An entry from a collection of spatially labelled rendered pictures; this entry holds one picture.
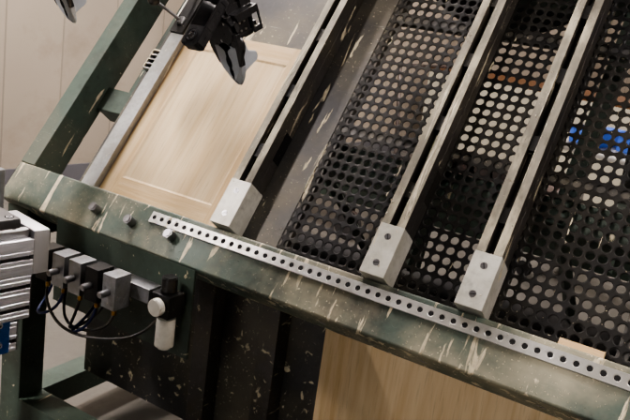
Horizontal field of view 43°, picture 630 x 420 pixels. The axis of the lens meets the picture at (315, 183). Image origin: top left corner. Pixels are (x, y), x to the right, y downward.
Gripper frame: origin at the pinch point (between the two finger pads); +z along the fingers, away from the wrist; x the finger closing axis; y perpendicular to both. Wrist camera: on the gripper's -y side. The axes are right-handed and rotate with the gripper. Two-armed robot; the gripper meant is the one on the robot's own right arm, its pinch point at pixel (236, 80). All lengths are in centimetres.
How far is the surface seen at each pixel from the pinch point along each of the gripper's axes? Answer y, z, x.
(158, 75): 26, 25, 71
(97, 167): -3, 39, 70
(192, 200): 3, 44, 37
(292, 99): 32.3, 26.6, 22.5
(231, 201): 4.1, 40.1, 21.4
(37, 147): -8, 37, 94
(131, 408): -19, 138, 88
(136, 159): 5, 40, 62
